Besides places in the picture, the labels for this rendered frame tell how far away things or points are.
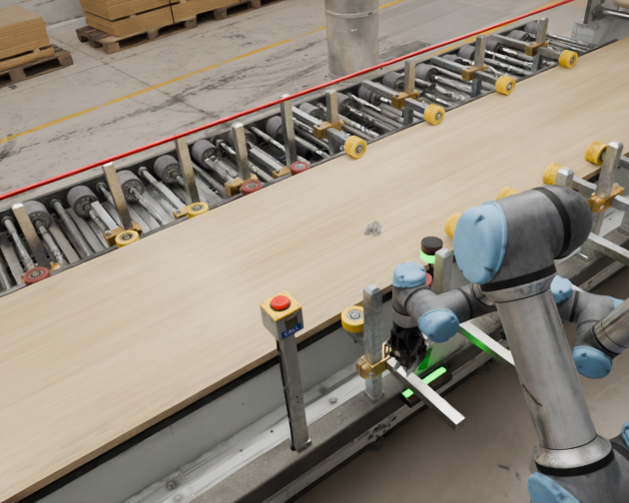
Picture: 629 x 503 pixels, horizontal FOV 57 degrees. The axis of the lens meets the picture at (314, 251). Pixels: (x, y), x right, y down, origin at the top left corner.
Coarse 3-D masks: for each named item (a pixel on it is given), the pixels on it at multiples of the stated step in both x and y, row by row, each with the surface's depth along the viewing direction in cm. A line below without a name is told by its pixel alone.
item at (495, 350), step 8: (464, 328) 167; (472, 328) 167; (472, 336) 165; (480, 336) 164; (488, 336) 164; (480, 344) 164; (488, 344) 162; (496, 344) 161; (488, 352) 162; (496, 352) 159; (504, 352) 159; (496, 360) 161; (504, 360) 158; (512, 360) 157; (512, 368) 156
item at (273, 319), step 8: (272, 296) 130; (288, 296) 129; (264, 304) 128; (296, 304) 127; (264, 312) 128; (272, 312) 126; (280, 312) 126; (288, 312) 125; (296, 312) 127; (264, 320) 130; (272, 320) 126; (280, 320) 125; (272, 328) 128; (280, 328) 126; (280, 336) 127; (288, 336) 129
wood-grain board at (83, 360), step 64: (576, 64) 305; (448, 128) 258; (512, 128) 253; (576, 128) 249; (256, 192) 227; (320, 192) 223; (384, 192) 220; (448, 192) 217; (128, 256) 199; (192, 256) 197; (256, 256) 194; (320, 256) 192; (384, 256) 189; (0, 320) 178; (64, 320) 176; (128, 320) 174; (192, 320) 172; (256, 320) 170; (320, 320) 168; (0, 384) 158; (64, 384) 156; (128, 384) 154; (192, 384) 153; (0, 448) 141; (64, 448) 140
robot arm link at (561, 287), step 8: (560, 280) 133; (568, 280) 133; (552, 288) 132; (560, 288) 131; (568, 288) 131; (560, 296) 131; (568, 296) 131; (560, 304) 132; (568, 304) 132; (560, 312) 133; (568, 312) 132; (568, 320) 134
